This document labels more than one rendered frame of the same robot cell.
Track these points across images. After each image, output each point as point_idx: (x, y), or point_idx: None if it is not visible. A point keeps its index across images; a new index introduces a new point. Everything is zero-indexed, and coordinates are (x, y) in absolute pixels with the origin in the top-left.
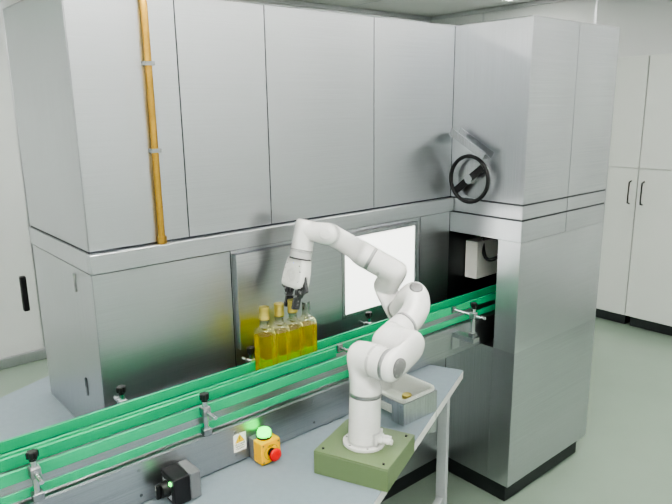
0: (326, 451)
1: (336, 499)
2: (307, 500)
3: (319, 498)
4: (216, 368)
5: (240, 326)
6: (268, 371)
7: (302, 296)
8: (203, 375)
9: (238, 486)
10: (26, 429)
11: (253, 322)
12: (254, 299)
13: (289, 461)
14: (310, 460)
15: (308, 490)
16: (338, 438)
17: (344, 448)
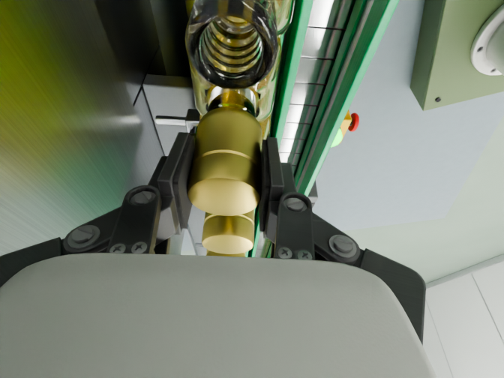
0: (446, 101)
1: (461, 105)
2: (422, 125)
3: (436, 115)
4: (148, 145)
5: (123, 185)
6: (281, 137)
7: (324, 223)
8: (157, 160)
9: (333, 151)
10: None
11: (102, 154)
12: (56, 233)
13: (359, 91)
14: (390, 70)
15: (416, 115)
16: (457, 55)
17: (478, 74)
